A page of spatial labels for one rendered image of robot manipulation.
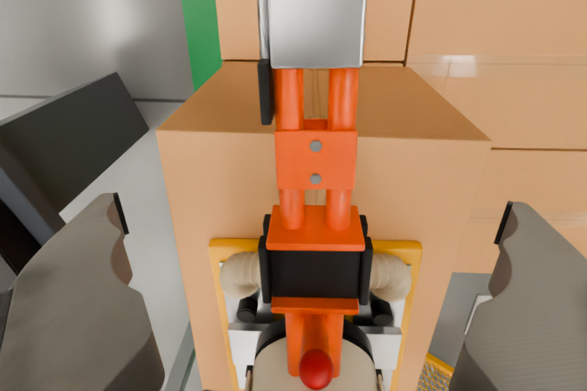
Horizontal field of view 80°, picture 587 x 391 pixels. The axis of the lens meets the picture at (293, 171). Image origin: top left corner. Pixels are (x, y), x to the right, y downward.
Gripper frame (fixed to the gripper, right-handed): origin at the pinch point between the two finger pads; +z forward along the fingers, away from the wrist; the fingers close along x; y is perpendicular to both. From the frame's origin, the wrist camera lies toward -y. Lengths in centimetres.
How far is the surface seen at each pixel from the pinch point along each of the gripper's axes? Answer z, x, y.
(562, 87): 67, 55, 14
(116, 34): 122, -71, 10
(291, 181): 12.8, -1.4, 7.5
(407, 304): 25.1, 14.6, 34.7
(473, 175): 27.3, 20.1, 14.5
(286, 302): 12.0, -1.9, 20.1
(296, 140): 12.9, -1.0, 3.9
